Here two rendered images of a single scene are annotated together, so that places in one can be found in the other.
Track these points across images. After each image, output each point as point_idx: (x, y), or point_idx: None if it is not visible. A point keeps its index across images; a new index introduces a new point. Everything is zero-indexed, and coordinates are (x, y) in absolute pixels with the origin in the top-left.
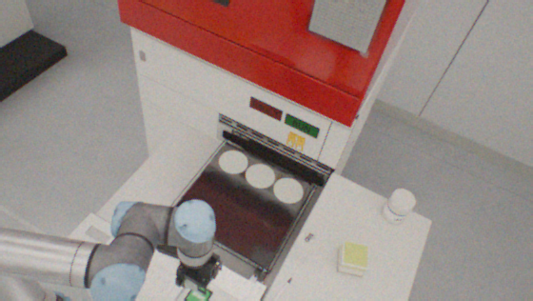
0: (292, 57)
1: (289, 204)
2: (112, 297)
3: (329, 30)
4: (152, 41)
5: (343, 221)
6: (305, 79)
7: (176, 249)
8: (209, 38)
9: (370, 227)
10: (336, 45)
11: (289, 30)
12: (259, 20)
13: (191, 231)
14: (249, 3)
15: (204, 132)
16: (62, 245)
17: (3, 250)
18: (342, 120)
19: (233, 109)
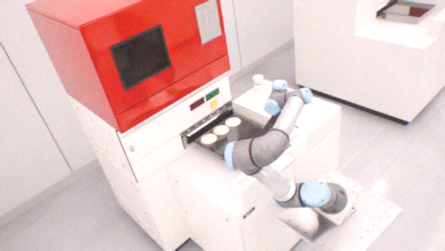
0: (202, 61)
1: (241, 121)
2: (310, 94)
3: (208, 37)
4: (134, 132)
5: (258, 102)
6: (210, 65)
7: (276, 118)
8: (169, 90)
9: (264, 94)
10: (212, 40)
11: (196, 51)
12: (184, 59)
13: (286, 83)
14: (179, 55)
15: (177, 156)
16: (289, 102)
17: (290, 113)
18: (227, 68)
19: (185, 121)
